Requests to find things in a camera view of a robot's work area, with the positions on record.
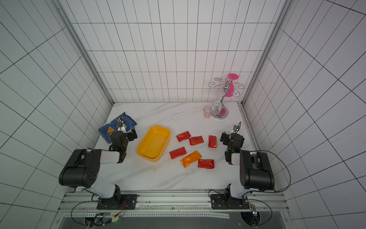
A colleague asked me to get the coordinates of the chrome glass holder stand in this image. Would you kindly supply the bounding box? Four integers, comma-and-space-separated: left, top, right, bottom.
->
208, 77, 245, 120

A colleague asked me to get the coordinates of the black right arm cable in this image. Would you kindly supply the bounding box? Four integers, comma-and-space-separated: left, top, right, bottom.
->
251, 150, 292, 193

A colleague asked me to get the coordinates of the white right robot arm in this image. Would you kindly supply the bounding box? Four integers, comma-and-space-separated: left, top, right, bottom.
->
220, 124, 275, 209

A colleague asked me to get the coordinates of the clear hanging wine glass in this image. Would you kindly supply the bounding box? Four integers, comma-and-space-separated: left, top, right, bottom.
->
212, 89, 225, 115

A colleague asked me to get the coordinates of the red tea bag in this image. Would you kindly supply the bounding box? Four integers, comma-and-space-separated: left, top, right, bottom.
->
198, 159, 214, 169
169, 147, 187, 159
189, 136, 205, 146
176, 131, 191, 142
208, 135, 217, 148

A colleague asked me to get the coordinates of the blue Doritos chip bag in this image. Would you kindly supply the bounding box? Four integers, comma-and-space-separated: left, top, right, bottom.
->
98, 112, 137, 144

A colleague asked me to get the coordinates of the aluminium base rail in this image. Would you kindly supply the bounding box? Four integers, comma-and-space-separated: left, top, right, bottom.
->
57, 190, 289, 219

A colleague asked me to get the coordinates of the pink hanging wine glass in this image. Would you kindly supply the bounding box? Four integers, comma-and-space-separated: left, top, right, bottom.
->
225, 73, 239, 98

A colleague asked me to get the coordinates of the orange tea bag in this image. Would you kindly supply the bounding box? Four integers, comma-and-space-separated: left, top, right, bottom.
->
181, 151, 202, 168

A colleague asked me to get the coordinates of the yellow plastic storage box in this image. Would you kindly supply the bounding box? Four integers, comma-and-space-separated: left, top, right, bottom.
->
136, 126, 171, 162

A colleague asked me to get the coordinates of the pink plastic cup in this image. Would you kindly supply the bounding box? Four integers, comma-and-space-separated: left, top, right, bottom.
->
204, 106, 212, 118

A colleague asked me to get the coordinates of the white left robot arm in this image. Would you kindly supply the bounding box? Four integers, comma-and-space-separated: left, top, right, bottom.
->
59, 128, 137, 210

